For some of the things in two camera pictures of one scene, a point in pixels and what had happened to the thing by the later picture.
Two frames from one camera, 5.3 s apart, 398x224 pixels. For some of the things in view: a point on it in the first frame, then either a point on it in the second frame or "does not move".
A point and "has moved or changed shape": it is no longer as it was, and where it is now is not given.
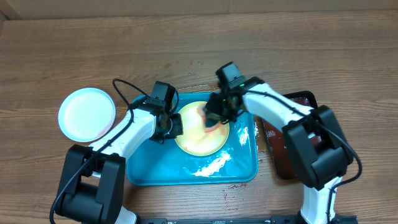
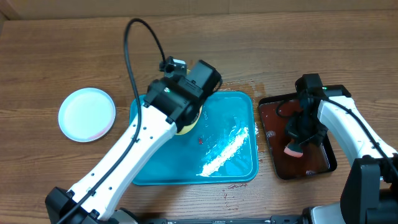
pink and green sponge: [210, 124] has moved or changed shape
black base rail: [245, 219] does not move
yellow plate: [197, 139] has moved or changed shape
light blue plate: [86, 114] does not move
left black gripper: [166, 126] to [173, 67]
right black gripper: [216, 113] to [304, 131]
